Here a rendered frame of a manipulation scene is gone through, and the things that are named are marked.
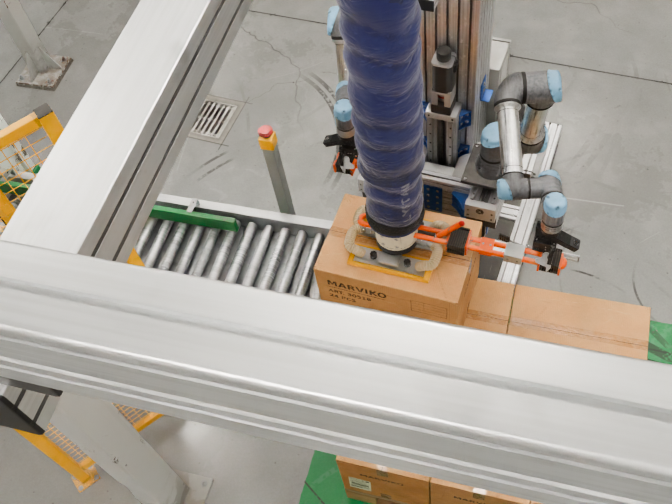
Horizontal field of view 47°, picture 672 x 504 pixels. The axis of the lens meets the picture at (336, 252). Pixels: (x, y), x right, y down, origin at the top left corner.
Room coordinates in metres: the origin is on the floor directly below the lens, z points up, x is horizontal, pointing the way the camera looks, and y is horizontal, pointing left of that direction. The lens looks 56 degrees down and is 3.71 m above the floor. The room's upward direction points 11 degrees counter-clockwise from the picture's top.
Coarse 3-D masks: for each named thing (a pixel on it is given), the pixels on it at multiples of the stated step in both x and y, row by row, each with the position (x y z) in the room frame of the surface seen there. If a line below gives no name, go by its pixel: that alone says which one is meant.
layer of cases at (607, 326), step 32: (480, 288) 1.77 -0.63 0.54; (512, 288) 1.73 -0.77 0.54; (480, 320) 1.60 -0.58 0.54; (512, 320) 1.57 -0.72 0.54; (544, 320) 1.54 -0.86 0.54; (576, 320) 1.51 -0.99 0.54; (608, 320) 1.48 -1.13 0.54; (640, 320) 1.45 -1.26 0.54; (608, 352) 1.33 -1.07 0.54; (640, 352) 1.30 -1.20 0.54; (352, 480) 1.08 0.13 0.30; (384, 480) 1.02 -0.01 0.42; (416, 480) 0.96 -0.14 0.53
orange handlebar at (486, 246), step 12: (360, 216) 1.82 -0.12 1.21; (420, 228) 1.71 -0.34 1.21; (432, 228) 1.70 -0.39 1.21; (432, 240) 1.65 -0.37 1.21; (444, 240) 1.63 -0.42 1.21; (480, 240) 1.60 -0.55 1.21; (492, 240) 1.59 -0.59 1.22; (480, 252) 1.55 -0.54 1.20; (492, 252) 1.54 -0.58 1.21; (528, 252) 1.51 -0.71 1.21; (564, 264) 1.42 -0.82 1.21
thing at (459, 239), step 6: (462, 228) 1.66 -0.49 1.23; (468, 228) 1.65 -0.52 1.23; (450, 234) 1.65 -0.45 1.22; (456, 234) 1.64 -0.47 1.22; (462, 234) 1.64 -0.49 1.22; (468, 234) 1.63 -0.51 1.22; (450, 240) 1.62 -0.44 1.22; (456, 240) 1.62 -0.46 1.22; (462, 240) 1.61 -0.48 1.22; (468, 240) 1.60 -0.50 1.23; (450, 246) 1.59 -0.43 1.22; (456, 246) 1.58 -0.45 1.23; (462, 246) 1.58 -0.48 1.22; (450, 252) 1.59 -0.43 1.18; (456, 252) 1.58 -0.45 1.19; (462, 252) 1.57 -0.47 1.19
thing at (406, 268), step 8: (368, 248) 1.74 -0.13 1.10; (376, 248) 1.74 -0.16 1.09; (352, 256) 1.72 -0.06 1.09; (368, 256) 1.70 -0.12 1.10; (376, 256) 1.69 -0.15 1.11; (408, 256) 1.67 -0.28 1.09; (352, 264) 1.69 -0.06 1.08; (360, 264) 1.68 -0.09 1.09; (368, 264) 1.67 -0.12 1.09; (376, 264) 1.66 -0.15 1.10; (384, 264) 1.65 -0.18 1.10; (400, 264) 1.64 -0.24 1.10; (408, 264) 1.62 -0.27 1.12; (384, 272) 1.62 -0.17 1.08; (392, 272) 1.61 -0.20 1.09; (400, 272) 1.60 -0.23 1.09; (408, 272) 1.59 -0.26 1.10; (416, 272) 1.59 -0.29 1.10; (424, 272) 1.58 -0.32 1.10; (416, 280) 1.56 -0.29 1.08; (424, 280) 1.55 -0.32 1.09
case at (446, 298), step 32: (352, 224) 1.89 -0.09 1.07; (480, 224) 1.77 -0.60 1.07; (320, 256) 1.77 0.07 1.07; (416, 256) 1.67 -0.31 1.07; (448, 256) 1.64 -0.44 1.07; (320, 288) 1.71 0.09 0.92; (352, 288) 1.64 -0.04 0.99; (384, 288) 1.57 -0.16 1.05; (416, 288) 1.53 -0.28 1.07; (448, 288) 1.50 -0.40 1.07; (448, 320) 1.44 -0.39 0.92
